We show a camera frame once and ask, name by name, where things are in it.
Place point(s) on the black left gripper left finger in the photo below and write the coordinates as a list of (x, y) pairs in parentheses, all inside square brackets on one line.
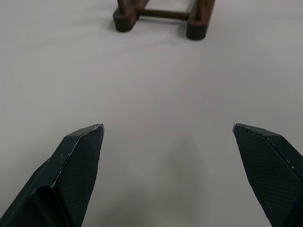
[(68, 175)]

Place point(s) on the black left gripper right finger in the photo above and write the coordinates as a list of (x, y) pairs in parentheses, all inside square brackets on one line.
[(272, 170)]

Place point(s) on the dark brown wooden stand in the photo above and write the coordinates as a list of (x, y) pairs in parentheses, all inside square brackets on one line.
[(196, 21)]

